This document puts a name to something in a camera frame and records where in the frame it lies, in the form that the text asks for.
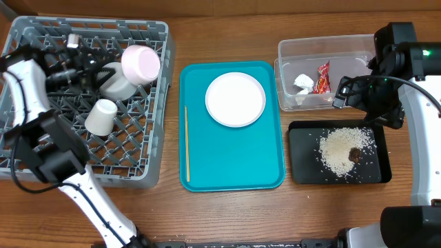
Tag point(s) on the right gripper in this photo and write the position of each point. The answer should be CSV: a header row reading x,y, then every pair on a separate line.
x,y
380,117

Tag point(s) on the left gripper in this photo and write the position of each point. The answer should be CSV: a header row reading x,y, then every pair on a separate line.
x,y
85,67

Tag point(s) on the grey bowl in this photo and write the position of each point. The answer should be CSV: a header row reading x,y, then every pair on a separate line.
x,y
117,87

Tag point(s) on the small pink plate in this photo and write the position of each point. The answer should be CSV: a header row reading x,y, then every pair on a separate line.
x,y
141,64

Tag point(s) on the white cup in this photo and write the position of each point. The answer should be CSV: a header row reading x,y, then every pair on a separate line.
x,y
100,119

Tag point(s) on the red snack wrapper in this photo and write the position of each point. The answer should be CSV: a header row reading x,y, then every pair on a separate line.
x,y
322,85

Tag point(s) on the brown food scrap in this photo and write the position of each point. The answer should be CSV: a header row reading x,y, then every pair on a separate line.
x,y
355,155

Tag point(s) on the pile of rice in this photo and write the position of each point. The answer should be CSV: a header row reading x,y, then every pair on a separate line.
x,y
334,146

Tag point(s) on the white napkin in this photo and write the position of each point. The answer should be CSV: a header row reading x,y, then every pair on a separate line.
x,y
305,83

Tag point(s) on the wooden chopstick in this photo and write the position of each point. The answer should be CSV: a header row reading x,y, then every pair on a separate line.
x,y
186,145

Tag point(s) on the large white plate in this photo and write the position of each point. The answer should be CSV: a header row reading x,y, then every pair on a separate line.
x,y
235,99

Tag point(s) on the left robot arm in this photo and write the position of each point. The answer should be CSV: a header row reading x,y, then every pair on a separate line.
x,y
46,153

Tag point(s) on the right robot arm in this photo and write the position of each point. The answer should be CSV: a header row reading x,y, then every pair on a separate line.
x,y
403,88

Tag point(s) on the clear plastic bin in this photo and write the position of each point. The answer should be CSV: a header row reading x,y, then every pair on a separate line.
x,y
348,55

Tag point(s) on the grey dish rack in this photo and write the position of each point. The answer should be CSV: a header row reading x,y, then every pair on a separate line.
x,y
130,156

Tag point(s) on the black tray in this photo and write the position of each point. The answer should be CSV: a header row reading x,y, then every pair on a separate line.
x,y
306,169

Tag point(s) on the teal serving tray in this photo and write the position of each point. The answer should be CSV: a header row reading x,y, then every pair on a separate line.
x,y
225,158

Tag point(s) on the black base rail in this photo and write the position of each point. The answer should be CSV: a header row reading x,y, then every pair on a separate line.
x,y
304,243

